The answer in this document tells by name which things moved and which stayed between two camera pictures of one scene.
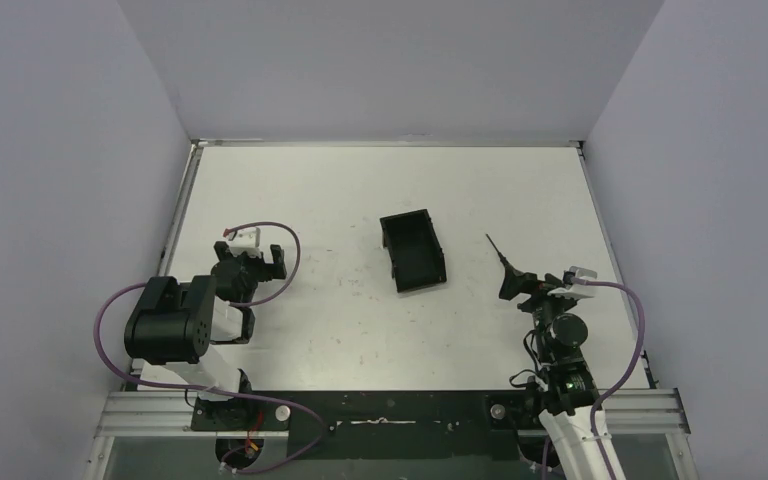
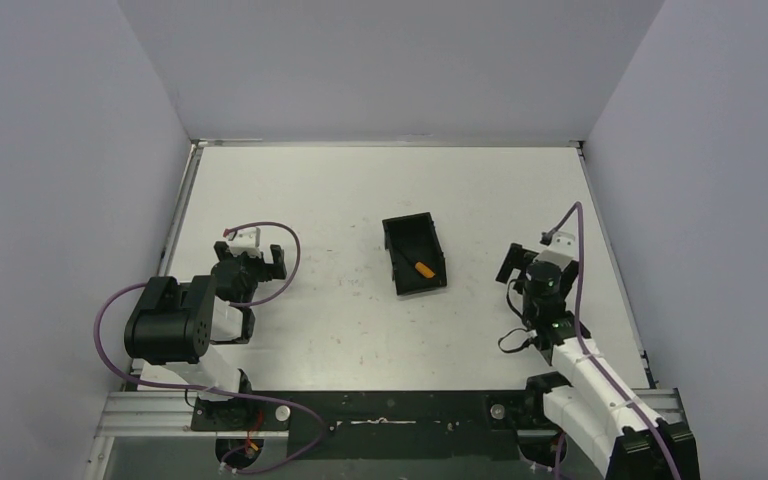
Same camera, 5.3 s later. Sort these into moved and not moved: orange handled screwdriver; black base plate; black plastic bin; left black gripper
Moved: orange handled screwdriver
Not moved: left black gripper; black base plate; black plastic bin
